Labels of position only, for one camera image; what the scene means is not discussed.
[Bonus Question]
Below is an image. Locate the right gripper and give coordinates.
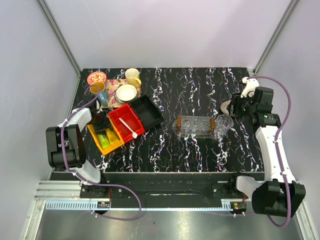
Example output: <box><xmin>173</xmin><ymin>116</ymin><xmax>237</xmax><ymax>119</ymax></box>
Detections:
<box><xmin>226</xmin><ymin>91</ymin><xmax>257</xmax><ymax>118</ymax></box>

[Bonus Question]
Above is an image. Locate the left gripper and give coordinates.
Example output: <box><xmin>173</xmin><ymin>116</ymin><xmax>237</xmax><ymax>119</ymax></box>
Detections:
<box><xmin>89</xmin><ymin>110</ymin><xmax>113</xmax><ymax>135</ymax></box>

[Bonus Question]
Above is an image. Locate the yellow toothpaste tube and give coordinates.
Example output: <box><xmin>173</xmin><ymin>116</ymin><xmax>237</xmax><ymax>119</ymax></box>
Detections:
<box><xmin>105</xmin><ymin>128</ymin><xmax>119</xmax><ymax>145</ymax></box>

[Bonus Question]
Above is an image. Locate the clear plastic cup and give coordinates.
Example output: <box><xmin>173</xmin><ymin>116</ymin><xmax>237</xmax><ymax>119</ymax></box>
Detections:
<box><xmin>214</xmin><ymin>114</ymin><xmax>234</xmax><ymax>138</ymax></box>

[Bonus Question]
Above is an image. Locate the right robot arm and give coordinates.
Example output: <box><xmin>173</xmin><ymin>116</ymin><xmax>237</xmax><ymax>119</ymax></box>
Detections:
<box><xmin>227</xmin><ymin>77</ymin><xmax>306</xmax><ymax>218</ymax></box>

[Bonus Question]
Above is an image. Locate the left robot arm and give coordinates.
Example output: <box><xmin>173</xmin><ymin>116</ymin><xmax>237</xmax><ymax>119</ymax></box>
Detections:
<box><xmin>45</xmin><ymin>100</ymin><xmax>111</xmax><ymax>198</ymax></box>

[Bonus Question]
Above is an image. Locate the green toothpaste tube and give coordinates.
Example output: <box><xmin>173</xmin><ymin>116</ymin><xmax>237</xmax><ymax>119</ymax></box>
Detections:
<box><xmin>97</xmin><ymin>134</ymin><xmax>110</xmax><ymax>150</ymax></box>

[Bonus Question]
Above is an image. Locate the red plastic bin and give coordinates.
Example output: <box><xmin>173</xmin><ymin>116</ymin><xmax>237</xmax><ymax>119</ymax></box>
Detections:
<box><xmin>108</xmin><ymin>103</ymin><xmax>145</xmax><ymax>143</ymax></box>

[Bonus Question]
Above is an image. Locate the yellow plastic bin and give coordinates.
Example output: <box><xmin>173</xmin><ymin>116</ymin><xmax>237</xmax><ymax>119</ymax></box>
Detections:
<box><xmin>87</xmin><ymin>120</ymin><xmax>125</xmax><ymax>156</ymax></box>

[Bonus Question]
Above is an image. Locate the speckled round coaster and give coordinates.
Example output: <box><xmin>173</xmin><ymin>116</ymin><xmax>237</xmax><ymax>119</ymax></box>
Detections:
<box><xmin>220</xmin><ymin>100</ymin><xmax>232</xmax><ymax>116</ymax></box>

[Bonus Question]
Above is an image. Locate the blue mug orange inside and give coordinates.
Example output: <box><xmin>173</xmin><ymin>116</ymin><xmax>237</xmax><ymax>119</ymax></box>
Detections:
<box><xmin>89</xmin><ymin>81</ymin><xmax>110</xmax><ymax>106</ymax></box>

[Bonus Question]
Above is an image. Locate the orange patterned bowl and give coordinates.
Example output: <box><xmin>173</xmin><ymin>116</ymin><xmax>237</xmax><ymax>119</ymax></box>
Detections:
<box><xmin>87</xmin><ymin>71</ymin><xmax>107</xmax><ymax>85</ymax></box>

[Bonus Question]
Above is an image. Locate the black plastic bin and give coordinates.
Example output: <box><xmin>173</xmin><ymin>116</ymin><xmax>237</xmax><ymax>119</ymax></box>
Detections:
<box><xmin>128</xmin><ymin>95</ymin><xmax>164</xmax><ymax>132</ymax></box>

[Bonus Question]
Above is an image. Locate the yellow mug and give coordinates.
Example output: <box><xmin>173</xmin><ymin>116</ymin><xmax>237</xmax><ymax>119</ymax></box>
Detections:
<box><xmin>125</xmin><ymin>68</ymin><xmax>142</xmax><ymax>88</ymax></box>

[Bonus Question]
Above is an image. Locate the clear acrylic rack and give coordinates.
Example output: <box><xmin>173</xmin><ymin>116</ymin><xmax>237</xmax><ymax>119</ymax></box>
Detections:
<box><xmin>172</xmin><ymin>116</ymin><xmax>216</xmax><ymax>139</ymax></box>

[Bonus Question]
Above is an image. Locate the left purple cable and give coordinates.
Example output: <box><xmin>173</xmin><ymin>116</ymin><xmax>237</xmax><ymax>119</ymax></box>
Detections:
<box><xmin>59</xmin><ymin>86</ymin><xmax>143</xmax><ymax>221</ymax></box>

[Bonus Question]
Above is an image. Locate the purple cable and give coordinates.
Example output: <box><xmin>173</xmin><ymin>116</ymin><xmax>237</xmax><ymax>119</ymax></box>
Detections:
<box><xmin>59</xmin><ymin>86</ymin><xmax>143</xmax><ymax>221</ymax></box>
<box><xmin>209</xmin><ymin>76</ymin><xmax>293</xmax><ymax>228</ymax></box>

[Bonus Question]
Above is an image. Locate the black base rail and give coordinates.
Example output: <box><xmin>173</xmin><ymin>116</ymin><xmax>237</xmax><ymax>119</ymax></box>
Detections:
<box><xmin>69</xmin><ymin>171</ymin><xmax>258</xmax><ymax>208</ymax></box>

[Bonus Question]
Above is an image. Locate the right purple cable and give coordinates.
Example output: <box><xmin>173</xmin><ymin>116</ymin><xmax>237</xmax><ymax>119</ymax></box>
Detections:
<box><xmin>209</xmin><ymin>76</ymin><xmax>293</xmax><ymax>228</ymax></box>

